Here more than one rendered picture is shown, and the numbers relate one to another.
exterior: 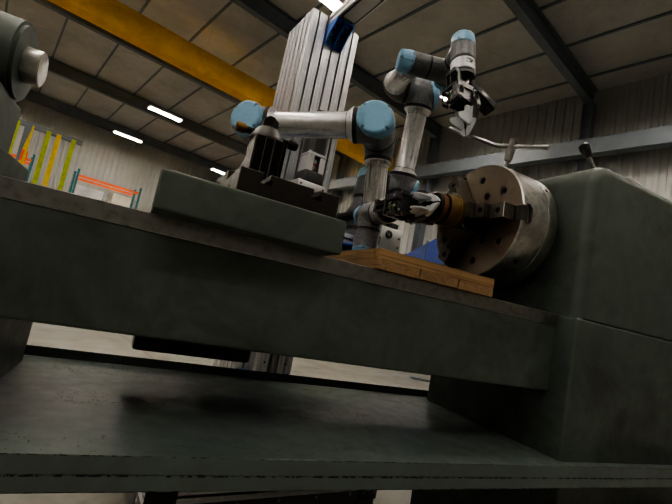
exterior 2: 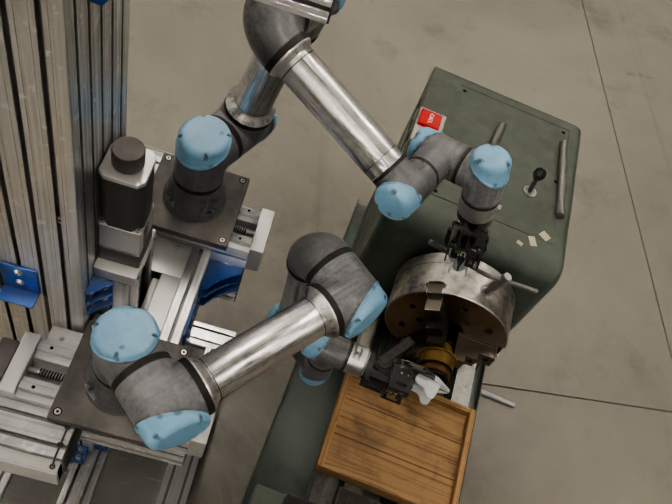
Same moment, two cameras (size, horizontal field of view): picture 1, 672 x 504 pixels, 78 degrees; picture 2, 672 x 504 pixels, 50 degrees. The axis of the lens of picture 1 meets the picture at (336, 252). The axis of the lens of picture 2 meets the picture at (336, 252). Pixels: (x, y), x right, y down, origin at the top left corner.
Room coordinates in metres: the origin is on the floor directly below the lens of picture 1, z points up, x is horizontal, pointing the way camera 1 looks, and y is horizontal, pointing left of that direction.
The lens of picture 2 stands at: (1.03, 0.73, 2.57)
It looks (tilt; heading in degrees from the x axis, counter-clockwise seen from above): 53 degrees down; 291
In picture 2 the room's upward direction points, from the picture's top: 25 degrees clockwise
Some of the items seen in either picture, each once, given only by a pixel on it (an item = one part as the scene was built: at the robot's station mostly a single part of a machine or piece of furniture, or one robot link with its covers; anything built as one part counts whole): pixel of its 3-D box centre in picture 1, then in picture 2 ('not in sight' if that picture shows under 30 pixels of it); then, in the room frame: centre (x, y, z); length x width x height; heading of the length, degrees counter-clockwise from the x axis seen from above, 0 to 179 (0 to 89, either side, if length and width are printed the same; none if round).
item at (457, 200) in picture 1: (446, 210); (436, 362); (1.06, -0.26, 1.08); 0.09 x 0.09 x 0.09; 25
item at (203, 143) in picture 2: (371, 183); (203, 151); (1.75, -0.09, 1.33); 0.13 x 0.12 x 0.14; 96
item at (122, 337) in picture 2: not in sight; (126, 347); (1.48, 0.34, 1.33); 0.13 x 0.12 x 0.14; 169
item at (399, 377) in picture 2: (397, 207); (388, 375); (1.12, -0.14, 1.08); 0.12 x 0.09 x 0.08; 25
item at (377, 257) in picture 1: (391, 273); (398, 438); (1.01, -0.14, 0.89); 0.36 x 0.30 x 0.04; 25
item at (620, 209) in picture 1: (573, 263); (466, 204); (1.31, -0.76, 1.06); 0.59 x 0.48 x 0.39; 115
